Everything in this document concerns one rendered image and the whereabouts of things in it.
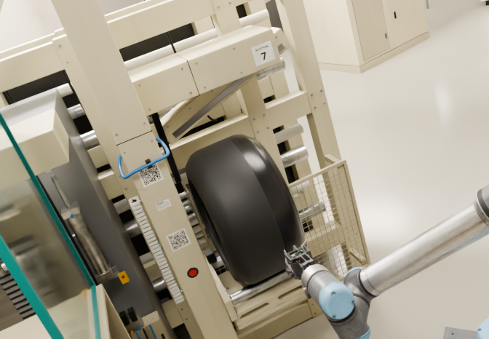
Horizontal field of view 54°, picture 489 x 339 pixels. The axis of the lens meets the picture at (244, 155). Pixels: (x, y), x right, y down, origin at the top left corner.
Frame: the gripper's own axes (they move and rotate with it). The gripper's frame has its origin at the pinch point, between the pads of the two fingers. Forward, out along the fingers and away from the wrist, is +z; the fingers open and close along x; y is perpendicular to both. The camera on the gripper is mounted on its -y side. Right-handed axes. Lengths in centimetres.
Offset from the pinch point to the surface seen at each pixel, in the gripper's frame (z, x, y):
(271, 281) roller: 24.4, 4.8, -20.6
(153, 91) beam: 48, 18, 64
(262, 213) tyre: 9.0, 2.0, 15.2
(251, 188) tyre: 12.8, 1.7, 24.0
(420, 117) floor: 270, -242, -82
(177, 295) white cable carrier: 32, 41, -12
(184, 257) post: 29.2, 32.4, 3.0
